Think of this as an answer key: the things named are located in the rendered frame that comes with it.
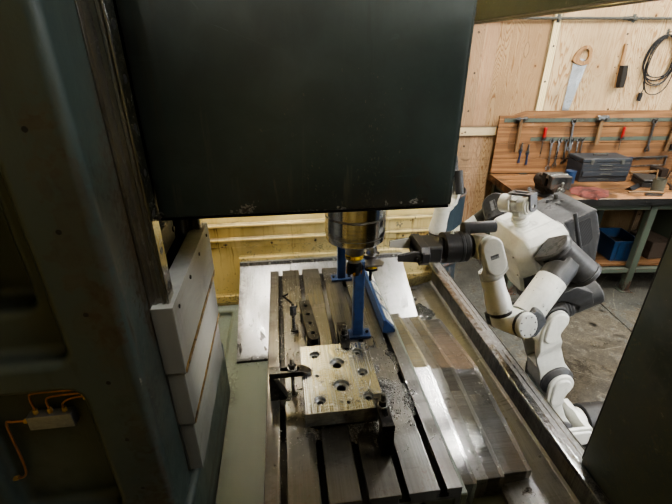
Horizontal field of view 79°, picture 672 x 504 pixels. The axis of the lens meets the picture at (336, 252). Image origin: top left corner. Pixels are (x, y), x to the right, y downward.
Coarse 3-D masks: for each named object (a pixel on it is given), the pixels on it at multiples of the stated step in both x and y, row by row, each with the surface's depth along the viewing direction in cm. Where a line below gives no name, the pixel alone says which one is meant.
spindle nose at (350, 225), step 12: (336, 216) 100; (348, 216) 98; (360, 216) 98; (372, 216) 99; (384, 216) 102; (336, 228) 101; (348, 228) 99; (360, 228) 99; (372, 228) 100; (384, 228) 105; (336, 240) 102; (348, 240) 101; (360, 240) 101; (372, 240) 102
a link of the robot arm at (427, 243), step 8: (440, 232) 115; (448, 232) 113; (456, 232) 112; (416, 240) 112; (424, 240) 112; (432, 240) 112; (440, 240) 111; (448, 240) 110; (456, 240) 110; (416, 248) 112; (424, 248) 108; (432, 248) 109; (440, 248) 109; (448, 248) 110; (456, 248) 110; (424, 256) 107; (432, 256) 110; (440, 256) 110; (448, 256) 110; (456, 256) 111; (424, 264) 110
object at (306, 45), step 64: (128, 0) 70; (192, 0) 71; (256, 0) 72; (320, 0) 73; (384, 0) 75; (448, 0) 76; (128, 64) 75; (192, 64) 75; (256, 64) 76; (320, 64) 78; (384, 64) 79; (448, 64) 81; (192, 128) 80; (256, 128) 82; (320, 128) 83; (384, 128) 85; (448, 128) 87; (192, 192) 86; (256, 192) 87; (320, 192) 89; (384, 192) 91; (448, 192) 93
